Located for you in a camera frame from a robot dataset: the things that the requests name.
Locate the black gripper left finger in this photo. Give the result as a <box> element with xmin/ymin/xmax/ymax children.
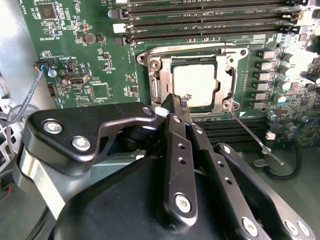
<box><xmin>23</xmin><ymin>92</ymin><xmax>199</xmax><ymax>230</ymax></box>

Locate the metal locking lever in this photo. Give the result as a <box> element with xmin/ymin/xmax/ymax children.
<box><xmin>147</xmin><ymin>42</ymin><xmax>241</xmax><ymax>55</ymax></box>
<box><xmin>229</xmin><ymin>110</ymin><xmax>285</xmax><ymax>166</ymax></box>

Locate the silver CPU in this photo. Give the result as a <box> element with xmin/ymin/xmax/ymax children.
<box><xmin>170</xmin><ymin>57</ymin><xmax>221</xmax><ymax>108</ymax></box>

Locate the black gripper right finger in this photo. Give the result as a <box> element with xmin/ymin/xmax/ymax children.
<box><xmin>180</xmin><ymin>94</ymin><xmax>316</xmax><ymax>240</ymax></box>

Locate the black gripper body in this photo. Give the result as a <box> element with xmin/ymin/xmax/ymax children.
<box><xmin>53</xmin><ymin>149</ymin><xmax>243</xmax><ymax>240</ymax></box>

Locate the metal socket cover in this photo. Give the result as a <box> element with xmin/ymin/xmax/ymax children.
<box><xmin>149</xmin><ymin>52</ymin><xmax>237</xmax><ymax>113</ymax></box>

